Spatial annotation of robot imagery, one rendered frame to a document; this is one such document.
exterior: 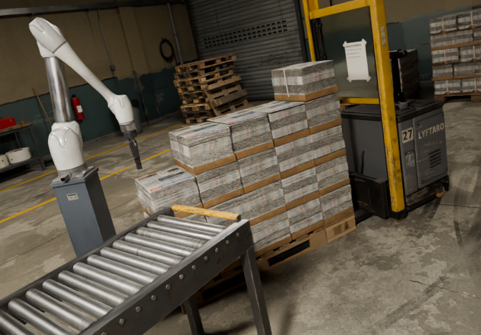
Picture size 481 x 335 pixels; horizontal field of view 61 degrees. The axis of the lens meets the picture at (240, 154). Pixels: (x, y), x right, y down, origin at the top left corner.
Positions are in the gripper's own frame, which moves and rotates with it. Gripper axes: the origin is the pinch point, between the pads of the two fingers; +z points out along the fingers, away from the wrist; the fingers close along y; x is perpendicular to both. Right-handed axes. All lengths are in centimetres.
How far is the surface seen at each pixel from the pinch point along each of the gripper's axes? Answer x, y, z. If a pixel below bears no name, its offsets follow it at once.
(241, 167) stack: -58, -18, 18
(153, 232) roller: 16, -69, 16
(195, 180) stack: -25.8, -19.0, 15.4
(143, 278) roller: 30, -104, 17
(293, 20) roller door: -530, 544, -80
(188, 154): -26.2, -17.3, -0.4
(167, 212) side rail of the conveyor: 2, -50, 17
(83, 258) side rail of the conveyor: 46, -68, 16
